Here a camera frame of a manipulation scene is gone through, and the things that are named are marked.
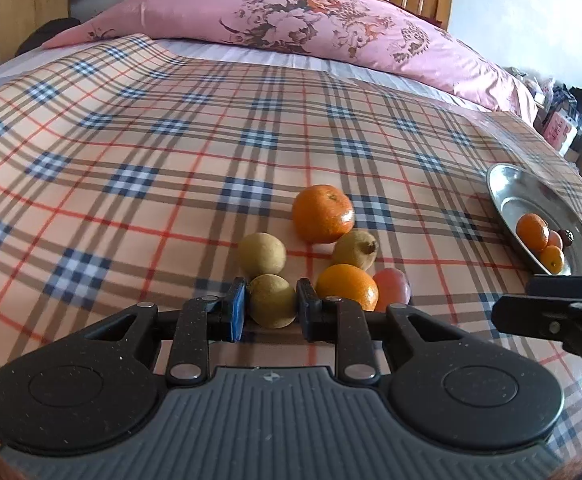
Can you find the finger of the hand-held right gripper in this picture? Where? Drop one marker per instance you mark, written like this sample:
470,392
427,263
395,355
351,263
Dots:
566,285
536,315

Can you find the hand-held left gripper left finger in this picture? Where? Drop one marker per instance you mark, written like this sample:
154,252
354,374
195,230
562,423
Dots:
237,310

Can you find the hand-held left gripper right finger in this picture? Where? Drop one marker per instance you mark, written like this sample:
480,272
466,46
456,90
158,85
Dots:
305,310

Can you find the small mandarin orange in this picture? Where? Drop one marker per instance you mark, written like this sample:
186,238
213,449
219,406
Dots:
553,260

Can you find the purple-red grape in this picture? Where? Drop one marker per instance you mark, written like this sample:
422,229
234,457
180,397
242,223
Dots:
556,239
395,287

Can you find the dark red jujube date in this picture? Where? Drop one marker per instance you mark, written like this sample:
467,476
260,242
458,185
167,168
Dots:
567,237

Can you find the yellow-green longan with stem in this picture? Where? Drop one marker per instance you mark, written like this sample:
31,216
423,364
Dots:
353,250

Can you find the round metal plate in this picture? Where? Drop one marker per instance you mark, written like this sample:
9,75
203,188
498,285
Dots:
516,200

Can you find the pink plastic package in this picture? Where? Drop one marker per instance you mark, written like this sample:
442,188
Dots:
558,130

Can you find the beige plaid cloth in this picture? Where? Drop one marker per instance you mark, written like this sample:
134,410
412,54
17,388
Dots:
146,135

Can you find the white striped bed sheet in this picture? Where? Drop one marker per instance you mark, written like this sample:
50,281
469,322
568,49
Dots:
271,60

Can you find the pink floral quilt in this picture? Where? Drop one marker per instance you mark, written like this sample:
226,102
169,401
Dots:
196,5

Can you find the black bag beside bed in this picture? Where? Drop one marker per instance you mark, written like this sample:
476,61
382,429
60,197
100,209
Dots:
46,35

